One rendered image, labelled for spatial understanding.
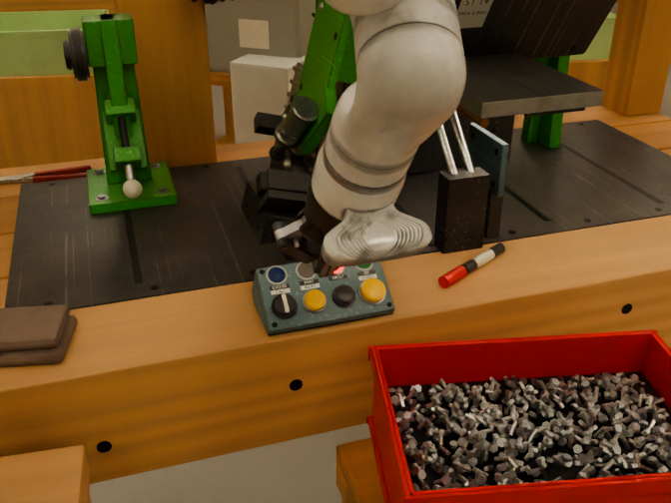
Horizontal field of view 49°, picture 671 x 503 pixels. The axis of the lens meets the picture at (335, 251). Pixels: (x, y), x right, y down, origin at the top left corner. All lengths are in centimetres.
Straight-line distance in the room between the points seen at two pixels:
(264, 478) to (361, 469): 114
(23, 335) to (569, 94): 66
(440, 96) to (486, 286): 50
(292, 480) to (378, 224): 139
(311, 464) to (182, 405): 114
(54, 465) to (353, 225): 39
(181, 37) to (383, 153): 81
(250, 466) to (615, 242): 119
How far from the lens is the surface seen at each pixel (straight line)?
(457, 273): 94
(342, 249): 58
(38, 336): 84
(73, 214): 118
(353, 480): 81
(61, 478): 78
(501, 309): 93
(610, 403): 81
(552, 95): 91
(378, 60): 47
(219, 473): 197
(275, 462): 198
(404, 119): 48
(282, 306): 82
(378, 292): 85
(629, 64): 171
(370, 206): 60
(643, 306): 106
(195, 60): 131
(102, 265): 102
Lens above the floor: 137
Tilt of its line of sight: 28 degrees down
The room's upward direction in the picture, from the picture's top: straight up
